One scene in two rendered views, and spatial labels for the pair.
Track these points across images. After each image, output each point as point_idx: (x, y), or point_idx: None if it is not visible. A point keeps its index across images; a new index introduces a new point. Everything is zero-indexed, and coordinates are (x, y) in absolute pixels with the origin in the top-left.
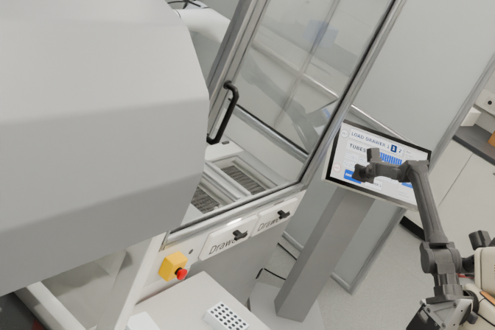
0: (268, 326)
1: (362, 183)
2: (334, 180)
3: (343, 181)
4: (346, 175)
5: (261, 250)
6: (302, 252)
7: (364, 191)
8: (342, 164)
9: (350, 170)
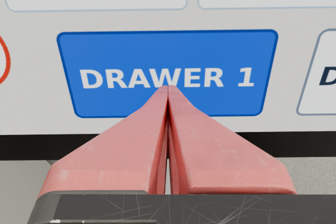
0: (167, 167)
1: (271, 110)
2: (14, 153)
3: (90, 138)
4: (96, 91)
5: None
6: None
7: (295, 156)
8: None
9: (124, 29)
